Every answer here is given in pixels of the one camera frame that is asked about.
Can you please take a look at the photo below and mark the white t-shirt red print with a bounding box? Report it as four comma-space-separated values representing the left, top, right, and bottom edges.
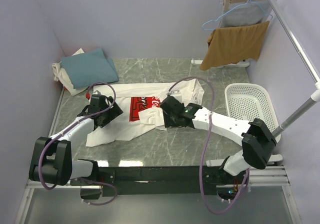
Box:
86, 79, 205, 147

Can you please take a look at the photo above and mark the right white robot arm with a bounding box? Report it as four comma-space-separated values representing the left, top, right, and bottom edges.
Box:
160, 96, 277, 184

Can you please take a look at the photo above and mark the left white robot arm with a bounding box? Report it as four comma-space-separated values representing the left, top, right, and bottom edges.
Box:
28, 94, 123, 186

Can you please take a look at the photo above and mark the folded teal t-shirt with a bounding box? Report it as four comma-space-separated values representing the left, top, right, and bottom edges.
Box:
61, 48, 119, 89

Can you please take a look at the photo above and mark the folded cream t-shirt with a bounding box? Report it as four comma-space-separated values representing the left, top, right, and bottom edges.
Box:
52, 62, 88, 96

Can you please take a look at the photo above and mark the white perforated plastic basket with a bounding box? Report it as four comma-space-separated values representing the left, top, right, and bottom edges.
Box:
224, 83, 279, 131

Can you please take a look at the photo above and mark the brown t-shirt on rack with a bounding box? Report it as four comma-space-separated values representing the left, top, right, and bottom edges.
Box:
199, 21, 270, 71

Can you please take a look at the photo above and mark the grey garment on rack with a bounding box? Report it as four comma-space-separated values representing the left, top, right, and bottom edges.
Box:
219, 3, 265, 27

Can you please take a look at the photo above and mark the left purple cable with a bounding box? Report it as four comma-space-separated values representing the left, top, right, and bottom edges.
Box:
38, 82, 118, 206

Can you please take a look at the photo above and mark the light blue wire hanger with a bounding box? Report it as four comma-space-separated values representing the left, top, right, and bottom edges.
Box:
202, 0, 273, 32

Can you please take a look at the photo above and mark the silver clothes rail stand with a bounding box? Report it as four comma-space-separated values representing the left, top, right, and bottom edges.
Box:
206, 0, 320, 167

